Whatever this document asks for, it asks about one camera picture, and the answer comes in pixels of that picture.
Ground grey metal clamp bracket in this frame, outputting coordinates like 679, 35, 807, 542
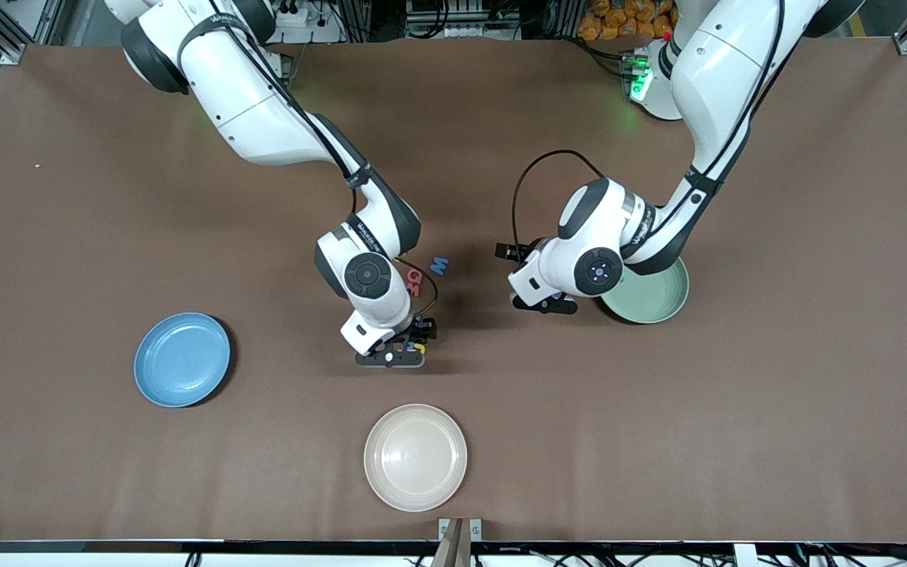
431, 517, 483, 567

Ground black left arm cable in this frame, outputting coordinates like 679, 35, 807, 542
512, 0, 785, 246

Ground green plate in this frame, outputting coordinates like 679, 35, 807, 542
599, 256, 690, 325

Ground white power strip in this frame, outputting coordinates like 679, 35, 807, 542
406, 0, 521, 40
271, 0, 344, 44

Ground pile of orange objects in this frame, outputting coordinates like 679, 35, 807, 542
579, 0, 675, 42

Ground blue plate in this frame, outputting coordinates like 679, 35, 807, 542
134, 312, 231, 409

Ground beige plate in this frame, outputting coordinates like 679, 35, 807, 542
364, 403, 468, 513

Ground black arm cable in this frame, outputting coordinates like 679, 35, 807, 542
186, 16, 440, 317
512, 0, 785, 246

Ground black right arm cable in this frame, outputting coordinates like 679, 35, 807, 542
186, 16, 440, 317

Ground brown table cover mat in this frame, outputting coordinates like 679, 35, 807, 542
0, 38, 907, 546

